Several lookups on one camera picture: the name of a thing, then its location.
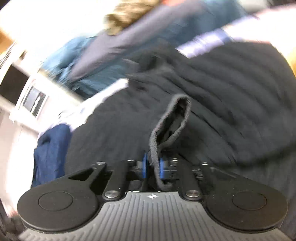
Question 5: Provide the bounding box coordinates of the dark quilted jacket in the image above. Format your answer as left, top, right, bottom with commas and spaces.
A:
65, 42, 295, 238

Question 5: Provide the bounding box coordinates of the navy blue folded garment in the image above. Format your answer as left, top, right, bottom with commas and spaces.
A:
32, 123, 72, 187

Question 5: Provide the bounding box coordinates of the white medical device cart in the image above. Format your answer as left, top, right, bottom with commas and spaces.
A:
7, 69, 77, 135

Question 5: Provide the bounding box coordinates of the white framed monitor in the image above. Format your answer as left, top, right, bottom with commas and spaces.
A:
0, 43, 32, 106

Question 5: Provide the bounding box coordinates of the olive brown fur-trimmed coat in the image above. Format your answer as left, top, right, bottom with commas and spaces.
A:
105, 0, 161, 36

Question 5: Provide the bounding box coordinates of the purple floral bed sheet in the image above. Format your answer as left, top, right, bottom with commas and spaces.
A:
48, 3, 295, 131

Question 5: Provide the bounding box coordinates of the wooden wall shelf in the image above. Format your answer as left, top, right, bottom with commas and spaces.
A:
0, 30, 14, 54

